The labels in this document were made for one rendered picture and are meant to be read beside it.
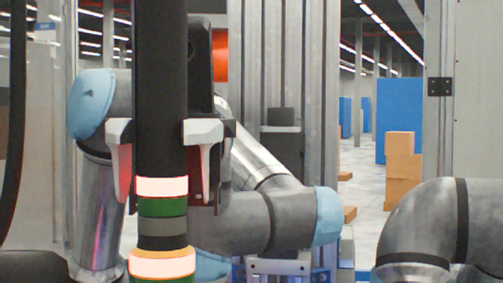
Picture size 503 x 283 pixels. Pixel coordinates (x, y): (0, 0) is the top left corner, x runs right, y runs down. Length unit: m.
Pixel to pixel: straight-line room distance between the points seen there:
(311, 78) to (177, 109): 0.96
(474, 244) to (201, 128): 0.51
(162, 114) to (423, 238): 0.49
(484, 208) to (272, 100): 0.66
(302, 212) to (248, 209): 0.07
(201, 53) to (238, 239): 0.25
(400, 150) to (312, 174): 8.36
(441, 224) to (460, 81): 1.42
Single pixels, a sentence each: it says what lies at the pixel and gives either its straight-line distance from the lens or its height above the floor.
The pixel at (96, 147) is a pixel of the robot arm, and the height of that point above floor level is 1.50.
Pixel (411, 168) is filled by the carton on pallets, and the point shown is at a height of 0.68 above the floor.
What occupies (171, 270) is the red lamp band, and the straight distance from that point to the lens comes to 0.40.
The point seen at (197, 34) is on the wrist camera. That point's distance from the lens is 0.50.
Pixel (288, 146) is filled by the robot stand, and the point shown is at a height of 1.49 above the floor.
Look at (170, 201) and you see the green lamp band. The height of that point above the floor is 1.51.
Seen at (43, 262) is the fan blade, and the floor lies 1.43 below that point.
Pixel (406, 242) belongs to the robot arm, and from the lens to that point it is 0.80.
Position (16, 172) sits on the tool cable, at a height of 1.53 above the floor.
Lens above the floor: 1.57
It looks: 3 degrees down
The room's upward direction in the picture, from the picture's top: straight up
